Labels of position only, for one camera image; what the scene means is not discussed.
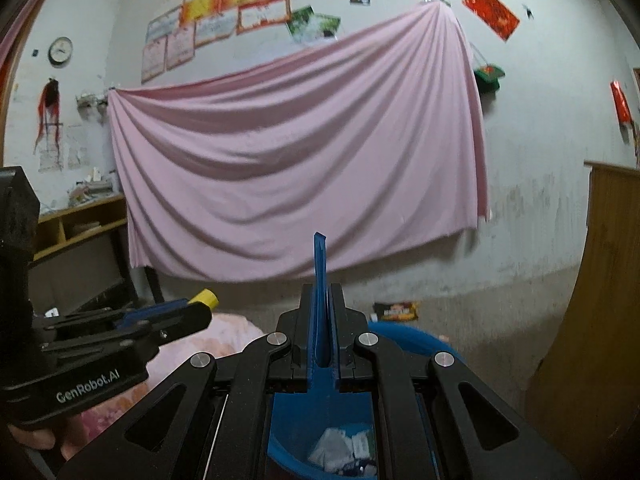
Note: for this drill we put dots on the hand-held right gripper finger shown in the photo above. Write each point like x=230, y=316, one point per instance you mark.
x=316, y=310
x=326, y=330

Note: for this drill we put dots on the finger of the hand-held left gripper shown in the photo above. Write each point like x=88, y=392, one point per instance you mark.
x=155, y=310
x=170, y=325

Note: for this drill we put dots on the yellow-tipped object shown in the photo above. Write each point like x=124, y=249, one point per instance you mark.
x=207, y=299

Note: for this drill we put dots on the blue plastic bucket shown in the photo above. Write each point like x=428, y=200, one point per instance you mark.
x=415, y=342

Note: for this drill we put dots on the pile of white wrappers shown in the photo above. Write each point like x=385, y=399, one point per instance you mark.
x=345, y=452

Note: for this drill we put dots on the person's left hand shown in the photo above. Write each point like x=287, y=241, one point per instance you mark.
x=32, y=437

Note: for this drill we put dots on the pink floral blanket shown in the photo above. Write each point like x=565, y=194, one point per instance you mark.
x=225, y=335

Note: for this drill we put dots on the dark snack packet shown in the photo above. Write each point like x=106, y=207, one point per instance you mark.
x=396, y=312

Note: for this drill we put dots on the wooden shelf desk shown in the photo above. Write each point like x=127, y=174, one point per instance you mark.
x=80, y=217

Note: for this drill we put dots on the clutter of desk items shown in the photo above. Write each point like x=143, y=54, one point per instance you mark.
x=95, y=190

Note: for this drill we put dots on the red tassel decoration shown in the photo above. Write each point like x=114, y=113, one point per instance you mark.
x=50, y=110

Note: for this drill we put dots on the wooden cabinet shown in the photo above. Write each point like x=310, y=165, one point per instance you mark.
x=605, y=310

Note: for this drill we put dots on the green photo poster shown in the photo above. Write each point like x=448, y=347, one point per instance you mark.
x=314, y=25

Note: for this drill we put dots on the green hanging bag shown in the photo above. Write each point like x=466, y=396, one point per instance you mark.
x=490, y=77

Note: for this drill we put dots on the pink curtain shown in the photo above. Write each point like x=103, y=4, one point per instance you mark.
x=20, y=15

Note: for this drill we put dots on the red paper sheet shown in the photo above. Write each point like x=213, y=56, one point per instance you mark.
x=490, y=12

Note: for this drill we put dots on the red envelope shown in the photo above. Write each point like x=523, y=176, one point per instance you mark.
x=621, y=102

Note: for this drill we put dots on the pink sheet on wall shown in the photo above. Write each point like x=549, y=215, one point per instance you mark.
x=300, y=160

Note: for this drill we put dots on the round wall clock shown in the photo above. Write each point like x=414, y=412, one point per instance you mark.
x=60, y=51

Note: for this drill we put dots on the cluster of wall certificates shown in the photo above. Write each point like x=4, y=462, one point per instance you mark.
x=210, y=15

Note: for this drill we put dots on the small black wall hook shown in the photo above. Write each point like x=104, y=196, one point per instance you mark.
x=527, y=12

